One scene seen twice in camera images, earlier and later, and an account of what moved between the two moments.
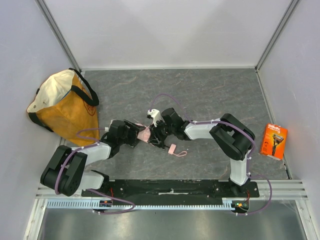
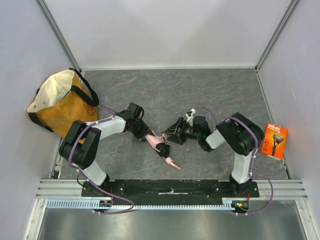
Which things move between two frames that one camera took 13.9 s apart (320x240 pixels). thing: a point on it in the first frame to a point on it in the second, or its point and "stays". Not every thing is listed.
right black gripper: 158,132 to 180,131
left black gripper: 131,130 to 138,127
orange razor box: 273,142 stays
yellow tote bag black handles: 65,104 stays
